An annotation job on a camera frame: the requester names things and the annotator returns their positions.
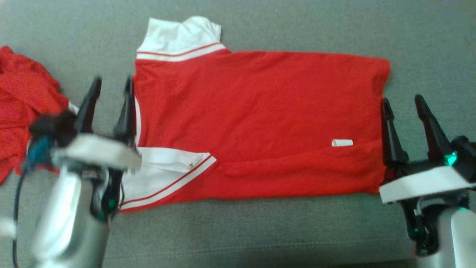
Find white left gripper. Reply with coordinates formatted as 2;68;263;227
56;76;142;175

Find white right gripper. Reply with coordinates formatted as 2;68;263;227
379;94;470;204

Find red shorts with white trim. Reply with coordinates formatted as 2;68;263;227
0;45;80;186

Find red shirt with white sleeves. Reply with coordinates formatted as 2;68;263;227
119;16;391;213

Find grey sofa seat cushion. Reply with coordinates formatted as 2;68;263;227
0;0;476;268

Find left cable with blue plug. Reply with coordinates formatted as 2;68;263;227
12;136;54;268

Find white paper cable label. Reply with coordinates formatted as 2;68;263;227
0;218;17;239

